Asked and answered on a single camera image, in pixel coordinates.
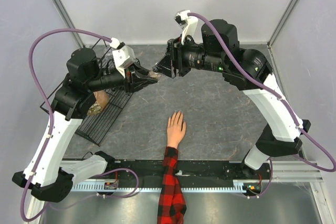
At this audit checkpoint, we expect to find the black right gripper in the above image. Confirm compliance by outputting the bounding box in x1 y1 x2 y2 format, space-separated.
152 33 226 80

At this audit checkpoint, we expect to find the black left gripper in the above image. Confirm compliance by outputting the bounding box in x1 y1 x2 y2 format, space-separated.
87 62 158 95

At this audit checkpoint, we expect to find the nail polish bottle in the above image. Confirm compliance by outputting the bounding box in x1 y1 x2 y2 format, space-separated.
148 71 161 80

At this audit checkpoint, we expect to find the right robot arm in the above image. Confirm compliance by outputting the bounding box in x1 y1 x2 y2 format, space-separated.
153 19 302 179

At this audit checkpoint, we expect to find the red plaid sleeve forearm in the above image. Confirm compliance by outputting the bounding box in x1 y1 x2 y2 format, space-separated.
157 147 187 224

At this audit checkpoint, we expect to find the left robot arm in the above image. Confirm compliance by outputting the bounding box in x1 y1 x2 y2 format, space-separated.
12 46 159 202

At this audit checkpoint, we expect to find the mannequin hand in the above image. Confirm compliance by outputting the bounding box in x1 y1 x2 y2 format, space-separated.
166 111 186 149

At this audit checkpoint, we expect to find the clear glass jar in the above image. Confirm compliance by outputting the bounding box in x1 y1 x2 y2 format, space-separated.
103 47 113 58

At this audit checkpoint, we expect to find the brown round container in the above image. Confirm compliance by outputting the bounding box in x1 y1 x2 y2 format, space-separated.
87 90 109 116

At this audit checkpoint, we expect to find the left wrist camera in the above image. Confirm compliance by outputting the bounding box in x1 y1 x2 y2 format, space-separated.
110 38 136 78

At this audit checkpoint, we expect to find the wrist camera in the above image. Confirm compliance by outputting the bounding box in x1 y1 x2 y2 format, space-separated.
174 10 198 44
110 38 136 78

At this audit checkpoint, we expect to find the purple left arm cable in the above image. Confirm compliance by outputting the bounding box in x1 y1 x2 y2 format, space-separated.
20 28 139 222

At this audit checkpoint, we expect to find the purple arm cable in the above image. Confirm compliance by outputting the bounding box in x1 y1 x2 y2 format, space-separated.
20 28 139 222
187 12 336 200

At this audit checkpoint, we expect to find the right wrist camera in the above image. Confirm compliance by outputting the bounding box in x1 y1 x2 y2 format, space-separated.
174 10 198 44

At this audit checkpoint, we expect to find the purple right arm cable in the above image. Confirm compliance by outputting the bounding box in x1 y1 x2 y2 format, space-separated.
187 12 336 200

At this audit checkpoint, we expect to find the black wire basket rack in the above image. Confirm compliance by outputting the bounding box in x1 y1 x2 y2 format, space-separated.
47 47 130 146

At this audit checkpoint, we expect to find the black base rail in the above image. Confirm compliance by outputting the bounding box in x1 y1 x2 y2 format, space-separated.
67 157 272 189

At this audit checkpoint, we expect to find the aluminium corner post left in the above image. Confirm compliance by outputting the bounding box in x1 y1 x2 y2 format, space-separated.
35 0 87 50

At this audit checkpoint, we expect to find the aluminium corner post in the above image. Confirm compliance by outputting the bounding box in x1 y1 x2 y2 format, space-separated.
35 0 87 50
267 0 300 48

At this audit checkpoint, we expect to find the aluminium slotted rail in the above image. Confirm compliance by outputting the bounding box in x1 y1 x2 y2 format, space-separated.
70 179 263 195

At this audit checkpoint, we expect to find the aluminium corner post right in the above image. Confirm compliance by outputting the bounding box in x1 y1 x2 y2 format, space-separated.
267 0 300 48

